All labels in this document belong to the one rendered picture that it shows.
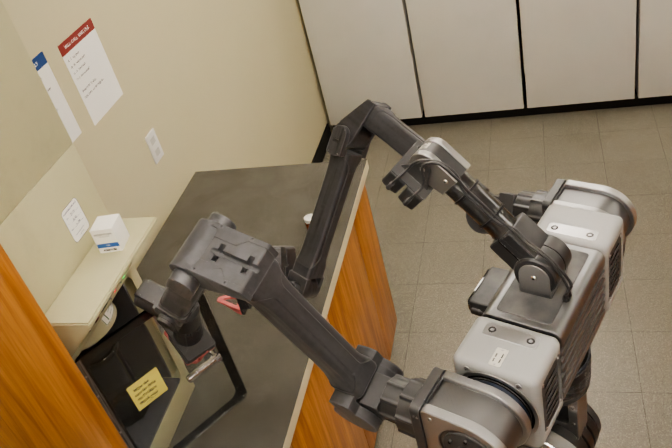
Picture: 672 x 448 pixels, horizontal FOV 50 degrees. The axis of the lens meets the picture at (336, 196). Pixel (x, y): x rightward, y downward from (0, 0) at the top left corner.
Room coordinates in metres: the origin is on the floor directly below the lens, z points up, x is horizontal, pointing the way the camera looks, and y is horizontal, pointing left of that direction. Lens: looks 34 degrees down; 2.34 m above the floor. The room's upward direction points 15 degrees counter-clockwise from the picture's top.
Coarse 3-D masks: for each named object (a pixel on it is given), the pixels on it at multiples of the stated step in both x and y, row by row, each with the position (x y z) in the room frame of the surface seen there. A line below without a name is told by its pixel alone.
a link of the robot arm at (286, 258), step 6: (276, 246) 1.40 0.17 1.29; (282, 246) 1.39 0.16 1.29; (288, 246) 1.40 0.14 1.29; (282, 252) 1.38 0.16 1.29; (288, 252) 1.38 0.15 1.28; (294, 252) 1.39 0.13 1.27; (276, 258) 1.38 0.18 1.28; (282, 258) 1.37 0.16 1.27; (288, 258) 1.37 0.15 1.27; (294, 258) 1.38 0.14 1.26; (282, 264) 1.36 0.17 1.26; (288, 264) 1.36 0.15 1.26; (288, 270) 1.35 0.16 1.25; (294, 282) 1.30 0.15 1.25
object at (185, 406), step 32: (96, 352) 1.10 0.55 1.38; (128, 352) 1.13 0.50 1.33; (160, 352) 1.16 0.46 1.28; (224, 352) 1.23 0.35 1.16; (96, 384) 1.08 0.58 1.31; (128, 384) 1.11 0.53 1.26; (192, 384) 1.18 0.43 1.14; (224, 384) 1.22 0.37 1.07; (128, 416) 1.10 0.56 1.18; (160, 416) 1.13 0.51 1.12; (192, 416) 1.16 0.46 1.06
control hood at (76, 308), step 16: (128, 224) 1.33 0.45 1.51; (144, 224) 1.31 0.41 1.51; (128, 240) 1.27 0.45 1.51; (144, 240) 1.27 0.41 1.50; (96, 256) 1.24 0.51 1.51; (112, 256) 1.22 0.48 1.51; (128, 256) 1.21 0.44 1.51; (80, 272) 1.20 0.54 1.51; (96, 272) 1.18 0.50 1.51; (112, 272) 1.17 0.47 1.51; (64, 288) 1.16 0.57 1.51; (80, 288) 1.15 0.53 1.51; (96, 288) 1.13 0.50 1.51; (112, 288) 1.12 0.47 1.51; (64, 304) 1.11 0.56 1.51; (80, 304) 1.10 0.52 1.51; (96, 304) 1.08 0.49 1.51; (48, 320) 1.07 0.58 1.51; (64, 320) 1.06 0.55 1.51; (80, 320) 1.05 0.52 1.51; (64, 336) 1.06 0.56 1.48; (80, 336) 1.04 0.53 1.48
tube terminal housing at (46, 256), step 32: (64, 160) 1.33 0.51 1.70; (32, 192) 1.22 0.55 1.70; (64, 192) 1.29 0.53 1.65; (96, 192) 1.37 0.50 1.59; (0, 224) 1.12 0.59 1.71; (32, 224) 1.18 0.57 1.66; (64, 224) 1.25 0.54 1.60; (32, 256) 1.14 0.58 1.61; (64, 256) 1.21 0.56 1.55; (32, 288) 1.11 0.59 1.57; (128, 288) 1.36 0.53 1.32
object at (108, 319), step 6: (114, 306) 1.30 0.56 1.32; (108, 312) 1.27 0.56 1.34; (114, 312) 1.28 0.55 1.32; (102, 318) 1.24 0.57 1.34; (108, 318) 1.25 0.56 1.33; (114, 318) 1.26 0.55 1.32; (102, 324) 1.23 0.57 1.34; (108, 324) 1.24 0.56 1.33; (96, 330) 1.22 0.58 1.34; (102, 330) 1.22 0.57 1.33; (108, 330) 1.23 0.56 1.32; (90, 336) 1.21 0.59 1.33; (96, 336) 1.21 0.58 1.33; (102, 336) 1.21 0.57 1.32; (90, 342) 1.20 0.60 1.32; (84, 348) 1.19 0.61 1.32
